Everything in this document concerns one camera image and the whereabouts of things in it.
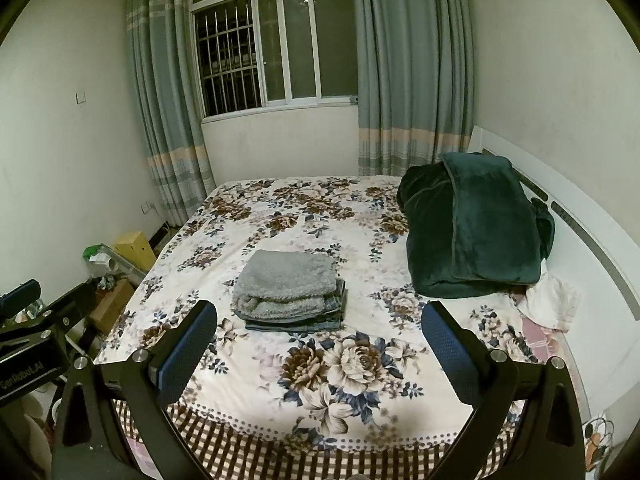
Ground dark green blanket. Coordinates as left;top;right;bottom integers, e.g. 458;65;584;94
396;152;556;300

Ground pink bed sheet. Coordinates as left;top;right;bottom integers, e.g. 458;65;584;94
520;317;589;396

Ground brown cardboard box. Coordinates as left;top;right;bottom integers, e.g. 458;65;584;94
90;278;136;336

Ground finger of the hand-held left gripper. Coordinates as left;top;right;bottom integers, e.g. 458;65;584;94
0;279;43;319
29;282;99;343

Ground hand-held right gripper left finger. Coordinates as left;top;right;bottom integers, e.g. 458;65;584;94
52;299;219;480

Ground white cloth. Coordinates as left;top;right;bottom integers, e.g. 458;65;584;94
517;272;581;334

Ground barred window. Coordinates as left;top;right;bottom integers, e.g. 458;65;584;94
190;0;361;121

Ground yellow box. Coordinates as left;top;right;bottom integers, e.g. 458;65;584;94
114;230;157;272

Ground cable bundle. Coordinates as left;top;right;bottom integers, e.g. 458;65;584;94
584;411;617;462

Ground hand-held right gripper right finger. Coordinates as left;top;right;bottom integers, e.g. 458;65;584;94
421;301;586;480

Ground folded dark pants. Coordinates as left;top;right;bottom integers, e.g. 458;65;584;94
239;312;345;328

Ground bed with floral cover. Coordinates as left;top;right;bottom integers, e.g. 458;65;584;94
94;176;577;480

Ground white bed headboard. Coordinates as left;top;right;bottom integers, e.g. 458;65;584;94
467;125;640;413

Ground grey fleece pants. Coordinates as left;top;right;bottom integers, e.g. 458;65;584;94
231;249;339;322

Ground grey-green striped curtain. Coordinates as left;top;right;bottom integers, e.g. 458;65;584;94
125;0;217;229
351;0;475;177

